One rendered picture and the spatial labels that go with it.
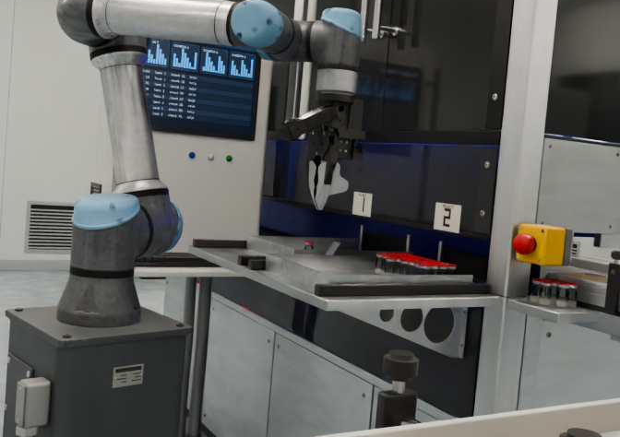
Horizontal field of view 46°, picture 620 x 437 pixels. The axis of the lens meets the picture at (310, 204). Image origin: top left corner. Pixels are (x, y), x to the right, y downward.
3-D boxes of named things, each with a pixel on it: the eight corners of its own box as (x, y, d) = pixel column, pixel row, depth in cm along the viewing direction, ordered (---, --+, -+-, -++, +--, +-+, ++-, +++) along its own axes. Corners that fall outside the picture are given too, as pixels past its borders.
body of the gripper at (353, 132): (363, 163, 133) (370, 98, 132) (324, 159, 129) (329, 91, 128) (342, 161, 140) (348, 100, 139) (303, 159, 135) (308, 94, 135)
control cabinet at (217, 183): (235, 251, 245) (255, 17, 241) (260, 259, 228) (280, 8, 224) (83, 248, 220) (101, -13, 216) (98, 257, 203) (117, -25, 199)
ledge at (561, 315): (555, 306, 149) (556, 298, 149) (609, 321, 138) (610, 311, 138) (506, 308, 142) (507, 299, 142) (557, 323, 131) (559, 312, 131)
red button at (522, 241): (524, 253, 139) (526, 232, 139) (540, 255, 135) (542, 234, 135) (509, 253, 137) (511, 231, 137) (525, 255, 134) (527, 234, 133)
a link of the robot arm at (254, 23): (31, -32, 133) (277, -15, 117) (70, -17, 143) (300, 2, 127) (24, 31, 134) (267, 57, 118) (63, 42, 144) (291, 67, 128)
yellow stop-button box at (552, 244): (541, 260, 144) (544, 224, 143) (569, 265, 137) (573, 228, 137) (512, 260, 140) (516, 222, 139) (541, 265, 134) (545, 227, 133)
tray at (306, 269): (395, 270, 169) (397, 255, 169) (470, 291, 147) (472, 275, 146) (265, 270, 152) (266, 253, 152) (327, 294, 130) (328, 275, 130)
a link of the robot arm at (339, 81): (330, 67, 128) (308, 70, 135) (328, 93, 128) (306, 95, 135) (365, 73, 132) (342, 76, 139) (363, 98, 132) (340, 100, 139)
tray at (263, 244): (356, 251, 204) (357, 238, 204) (412, 265, 182) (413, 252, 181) (245, 248, 187) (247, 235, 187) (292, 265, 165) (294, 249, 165)
